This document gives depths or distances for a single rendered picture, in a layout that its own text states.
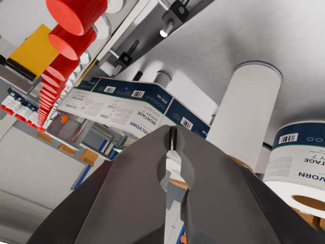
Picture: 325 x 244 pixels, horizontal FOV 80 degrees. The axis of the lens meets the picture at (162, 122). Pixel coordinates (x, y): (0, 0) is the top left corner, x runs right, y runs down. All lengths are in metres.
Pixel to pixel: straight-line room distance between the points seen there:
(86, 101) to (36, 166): 7.32
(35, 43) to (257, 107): 0.31
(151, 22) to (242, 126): 0.32
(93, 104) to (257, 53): 0.43
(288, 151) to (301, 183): 0.08
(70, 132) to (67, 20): 0.55
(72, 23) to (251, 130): 0.27
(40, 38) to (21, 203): 7.94
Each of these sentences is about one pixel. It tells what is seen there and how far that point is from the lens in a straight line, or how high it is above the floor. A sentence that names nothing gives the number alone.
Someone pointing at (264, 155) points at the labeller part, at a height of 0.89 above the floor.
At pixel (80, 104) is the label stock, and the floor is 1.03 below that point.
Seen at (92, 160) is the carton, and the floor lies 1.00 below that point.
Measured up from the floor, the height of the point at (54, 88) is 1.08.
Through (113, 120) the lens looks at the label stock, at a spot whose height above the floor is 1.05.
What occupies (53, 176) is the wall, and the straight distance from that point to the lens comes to 8.01.
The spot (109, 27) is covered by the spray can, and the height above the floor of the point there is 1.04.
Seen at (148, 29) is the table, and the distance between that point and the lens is 0.53.
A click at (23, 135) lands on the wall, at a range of 7.82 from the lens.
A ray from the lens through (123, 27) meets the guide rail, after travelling 0.43.
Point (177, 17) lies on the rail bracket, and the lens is 0.34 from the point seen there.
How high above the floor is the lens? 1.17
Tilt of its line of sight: 21 degrees down
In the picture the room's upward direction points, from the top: 152 degrees counter-clockwise
